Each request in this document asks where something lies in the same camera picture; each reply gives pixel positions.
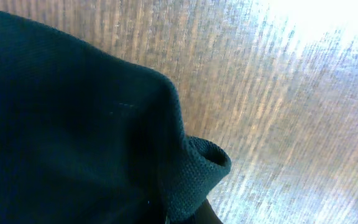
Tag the black t-shirt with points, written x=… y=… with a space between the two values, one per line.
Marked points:
x=86 y=137

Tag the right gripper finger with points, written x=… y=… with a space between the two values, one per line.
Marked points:
x=204 y=215

